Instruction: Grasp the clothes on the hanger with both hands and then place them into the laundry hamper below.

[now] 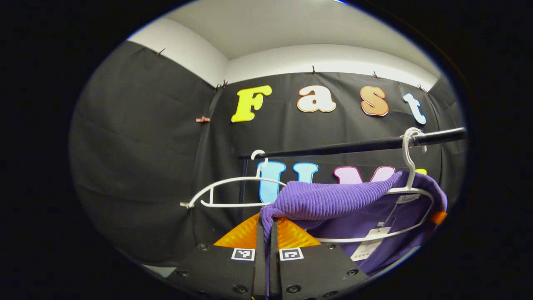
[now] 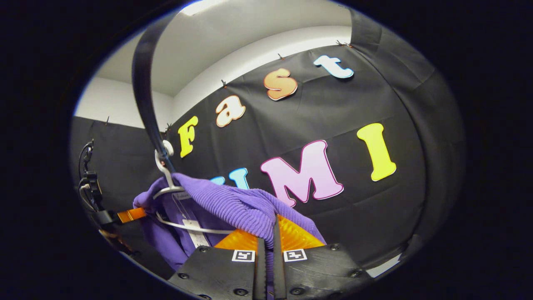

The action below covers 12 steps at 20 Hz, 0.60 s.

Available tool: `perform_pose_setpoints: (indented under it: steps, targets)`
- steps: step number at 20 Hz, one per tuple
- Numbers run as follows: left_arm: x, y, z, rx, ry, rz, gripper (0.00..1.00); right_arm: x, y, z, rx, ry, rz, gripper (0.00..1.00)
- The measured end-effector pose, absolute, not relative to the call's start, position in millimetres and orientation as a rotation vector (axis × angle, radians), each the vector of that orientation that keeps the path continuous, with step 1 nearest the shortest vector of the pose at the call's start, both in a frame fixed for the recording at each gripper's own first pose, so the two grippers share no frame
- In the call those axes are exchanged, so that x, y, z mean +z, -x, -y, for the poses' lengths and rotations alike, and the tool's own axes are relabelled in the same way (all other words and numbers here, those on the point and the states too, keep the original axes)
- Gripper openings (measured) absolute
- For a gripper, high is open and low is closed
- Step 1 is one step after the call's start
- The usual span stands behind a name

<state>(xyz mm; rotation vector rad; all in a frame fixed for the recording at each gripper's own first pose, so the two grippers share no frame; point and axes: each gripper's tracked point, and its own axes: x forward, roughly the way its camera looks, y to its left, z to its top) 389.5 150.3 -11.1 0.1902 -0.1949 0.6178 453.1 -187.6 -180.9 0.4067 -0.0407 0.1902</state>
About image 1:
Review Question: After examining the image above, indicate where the black backdrop cloth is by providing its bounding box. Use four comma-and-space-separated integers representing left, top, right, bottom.
69, 40, 467, 267

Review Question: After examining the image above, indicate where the black clothes rail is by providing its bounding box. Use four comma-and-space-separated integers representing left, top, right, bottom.
238, 127, 468, 160

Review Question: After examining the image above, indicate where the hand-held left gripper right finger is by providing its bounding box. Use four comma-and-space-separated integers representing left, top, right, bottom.
269, 217, 369, 300

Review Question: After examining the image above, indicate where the purple corduroy jacket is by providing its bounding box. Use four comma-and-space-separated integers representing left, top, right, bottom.
259, 170, 448, 297

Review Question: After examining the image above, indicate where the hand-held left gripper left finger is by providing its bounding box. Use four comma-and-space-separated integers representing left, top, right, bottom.
167, 213, 267, 300

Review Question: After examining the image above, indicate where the white plastic hanger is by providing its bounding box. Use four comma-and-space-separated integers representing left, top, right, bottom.
180, 149, 288, 209
314, 127, 436, 243

